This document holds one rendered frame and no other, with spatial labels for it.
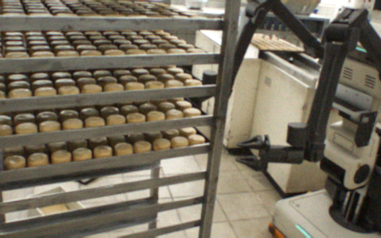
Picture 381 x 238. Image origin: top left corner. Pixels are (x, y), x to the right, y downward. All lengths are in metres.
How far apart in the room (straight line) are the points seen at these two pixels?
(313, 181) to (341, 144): 0.90
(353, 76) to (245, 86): 1.35
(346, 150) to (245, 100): 1.34
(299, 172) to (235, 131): 0.72
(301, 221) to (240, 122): 1.22
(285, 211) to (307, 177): 0.57
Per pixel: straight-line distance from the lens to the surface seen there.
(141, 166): 1.58
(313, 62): 2.91
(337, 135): 1.89
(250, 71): 2.97
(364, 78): 1.76
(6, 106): 0.93
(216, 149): 1.11
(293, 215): 2.16
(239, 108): 3.05
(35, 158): 1.04
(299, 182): 2.70
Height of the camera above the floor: 1.46
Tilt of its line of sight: 22 degrees down
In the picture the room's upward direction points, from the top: 6 degrees clockwise
